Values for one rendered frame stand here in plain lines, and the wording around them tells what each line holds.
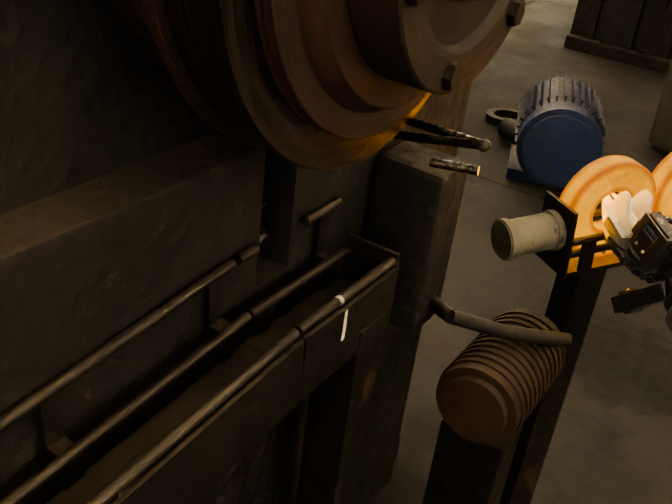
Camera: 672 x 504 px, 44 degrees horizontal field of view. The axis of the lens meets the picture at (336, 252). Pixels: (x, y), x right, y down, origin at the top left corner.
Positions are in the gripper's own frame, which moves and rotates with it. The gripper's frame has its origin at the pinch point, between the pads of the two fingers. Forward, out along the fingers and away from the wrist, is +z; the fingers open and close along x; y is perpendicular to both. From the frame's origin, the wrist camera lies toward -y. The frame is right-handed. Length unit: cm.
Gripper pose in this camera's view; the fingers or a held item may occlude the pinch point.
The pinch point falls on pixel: (608, 202)
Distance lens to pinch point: 126.8
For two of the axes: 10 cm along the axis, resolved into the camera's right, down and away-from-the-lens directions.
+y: 2.2, -6.6, -7.2
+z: -3.1, -7.4, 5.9
